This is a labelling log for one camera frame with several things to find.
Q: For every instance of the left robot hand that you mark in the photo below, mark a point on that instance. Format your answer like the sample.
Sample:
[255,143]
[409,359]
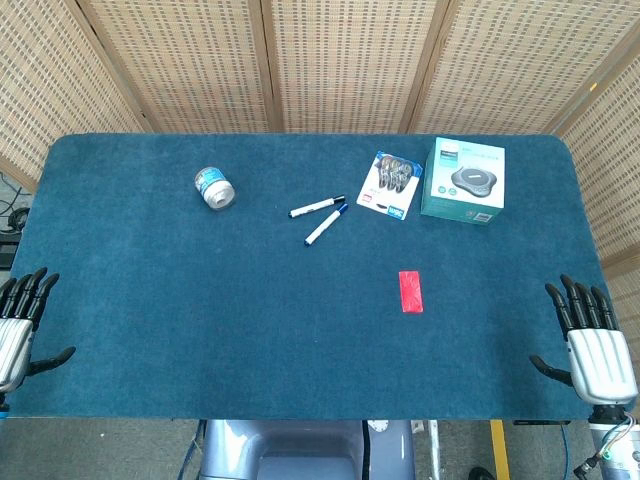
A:
[12,340]

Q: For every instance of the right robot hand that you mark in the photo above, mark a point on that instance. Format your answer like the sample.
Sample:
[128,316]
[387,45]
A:
[597,357]

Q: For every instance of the red packet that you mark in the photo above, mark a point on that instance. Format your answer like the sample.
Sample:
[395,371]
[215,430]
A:
[411,292]

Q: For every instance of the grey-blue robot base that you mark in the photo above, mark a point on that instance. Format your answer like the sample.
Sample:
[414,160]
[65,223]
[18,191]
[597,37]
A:
[300,450]

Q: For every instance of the yellow plastic strip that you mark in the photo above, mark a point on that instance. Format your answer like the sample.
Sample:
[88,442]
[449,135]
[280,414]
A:
[500,450]

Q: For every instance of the teal speakerphone box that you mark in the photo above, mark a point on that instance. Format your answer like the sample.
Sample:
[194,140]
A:
[462,180]

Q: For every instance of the clear jar with blue label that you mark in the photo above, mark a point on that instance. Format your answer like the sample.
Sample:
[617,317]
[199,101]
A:
[215,187]

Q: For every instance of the binder clips blister pack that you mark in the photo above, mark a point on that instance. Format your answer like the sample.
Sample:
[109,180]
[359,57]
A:
[390,187]

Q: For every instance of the blue felt table mat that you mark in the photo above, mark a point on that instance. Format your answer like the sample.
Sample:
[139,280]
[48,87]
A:
[280,310]

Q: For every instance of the white marker with blue cap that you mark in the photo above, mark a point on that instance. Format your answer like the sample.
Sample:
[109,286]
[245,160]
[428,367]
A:
[325,226]

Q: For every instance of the white marker with black cap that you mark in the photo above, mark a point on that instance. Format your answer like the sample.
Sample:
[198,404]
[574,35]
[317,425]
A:
[316,206]

